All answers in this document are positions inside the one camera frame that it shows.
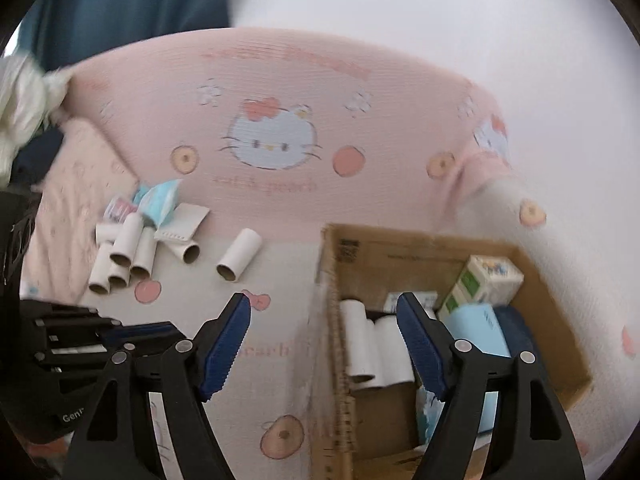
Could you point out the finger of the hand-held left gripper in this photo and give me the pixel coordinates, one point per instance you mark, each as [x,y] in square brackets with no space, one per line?
[145,332]

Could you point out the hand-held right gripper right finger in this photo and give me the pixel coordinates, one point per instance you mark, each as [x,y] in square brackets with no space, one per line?
[420,345]

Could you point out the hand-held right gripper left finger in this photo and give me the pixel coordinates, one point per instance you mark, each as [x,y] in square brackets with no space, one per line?
[227,345]

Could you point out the brown cardboard box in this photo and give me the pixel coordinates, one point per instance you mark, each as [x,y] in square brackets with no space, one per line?
[395,250]

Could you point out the white labelled packet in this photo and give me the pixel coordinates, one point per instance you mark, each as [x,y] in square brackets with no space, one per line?
[391,304]

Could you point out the green white carton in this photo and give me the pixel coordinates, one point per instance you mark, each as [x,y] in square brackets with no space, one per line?
[492,275]
[452,305]

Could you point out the light blue glasses case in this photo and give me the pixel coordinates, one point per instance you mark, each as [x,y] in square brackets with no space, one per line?
[475,325]

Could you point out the light blue tissue pack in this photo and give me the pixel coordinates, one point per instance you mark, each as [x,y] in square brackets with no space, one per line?
[160,200]
[427,415]

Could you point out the pile of cardboard tubes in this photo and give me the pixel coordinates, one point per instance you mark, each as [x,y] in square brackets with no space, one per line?
[125,240]

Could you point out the dark blue denim case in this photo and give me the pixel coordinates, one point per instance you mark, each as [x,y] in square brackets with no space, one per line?
[517,330]

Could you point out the small pink packet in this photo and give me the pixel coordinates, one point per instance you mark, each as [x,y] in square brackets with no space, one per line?
[120,208]

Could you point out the pink pillow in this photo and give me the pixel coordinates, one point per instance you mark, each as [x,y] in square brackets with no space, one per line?
[75,195]

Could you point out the dark blue cloth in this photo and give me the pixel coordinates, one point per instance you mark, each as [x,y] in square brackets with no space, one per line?
[37,160]

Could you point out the white crumpled cloth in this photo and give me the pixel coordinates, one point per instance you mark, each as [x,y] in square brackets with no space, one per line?
[20,105]

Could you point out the blue curtain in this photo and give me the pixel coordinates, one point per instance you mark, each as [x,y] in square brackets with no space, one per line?
[125,5]

